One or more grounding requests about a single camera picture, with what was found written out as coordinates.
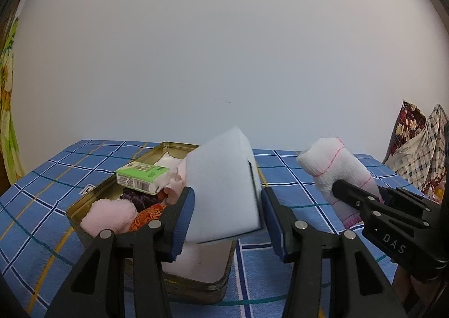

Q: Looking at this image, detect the green floral curtain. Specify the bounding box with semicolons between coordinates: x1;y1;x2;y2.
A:
0;16;25;185

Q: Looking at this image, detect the gold metal tin box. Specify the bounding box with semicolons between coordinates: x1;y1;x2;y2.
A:
66;141;236;305

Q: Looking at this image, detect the red brocade pouch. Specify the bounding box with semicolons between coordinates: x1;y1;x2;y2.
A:
128;204;169;232

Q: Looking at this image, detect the person's right hand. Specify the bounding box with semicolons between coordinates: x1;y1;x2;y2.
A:
392;264;439;317

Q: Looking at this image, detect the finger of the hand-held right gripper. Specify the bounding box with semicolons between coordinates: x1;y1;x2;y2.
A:
331;179;386;231
378;186;436;211

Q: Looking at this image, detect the plastic bag with cartoon print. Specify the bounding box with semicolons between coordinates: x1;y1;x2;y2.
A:
424;176;448;203

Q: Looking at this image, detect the pink fluffy towel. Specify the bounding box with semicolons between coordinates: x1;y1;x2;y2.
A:
80;199;138;236

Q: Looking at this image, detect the pink drawstring pouch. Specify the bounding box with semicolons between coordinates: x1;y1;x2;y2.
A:
163;158;190;206

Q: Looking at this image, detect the white cloth with pink edging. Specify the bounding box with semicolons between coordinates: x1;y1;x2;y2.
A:
296;136;381;230

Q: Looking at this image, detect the white sponge with black layer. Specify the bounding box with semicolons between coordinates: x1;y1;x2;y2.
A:
180;126;264;245

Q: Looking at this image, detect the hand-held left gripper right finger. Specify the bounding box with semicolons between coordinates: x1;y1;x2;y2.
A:
261;186;409;318

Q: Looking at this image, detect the plaid cloth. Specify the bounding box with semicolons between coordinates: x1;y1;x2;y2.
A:
385;104;449;196

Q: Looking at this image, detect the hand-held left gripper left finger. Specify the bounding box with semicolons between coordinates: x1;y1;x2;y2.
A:
44;186;195;318

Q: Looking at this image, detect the green tissue pack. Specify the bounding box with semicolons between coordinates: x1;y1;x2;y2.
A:
116;161;172;196

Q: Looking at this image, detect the red floral cloth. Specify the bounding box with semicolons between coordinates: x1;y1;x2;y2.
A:
384;100;430;164

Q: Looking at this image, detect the dark purple scrunchie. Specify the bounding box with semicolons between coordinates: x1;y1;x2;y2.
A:
121;187;165;211

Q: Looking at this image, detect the blue plaid tablecloth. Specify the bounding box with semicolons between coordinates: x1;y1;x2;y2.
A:
0;139;449;318

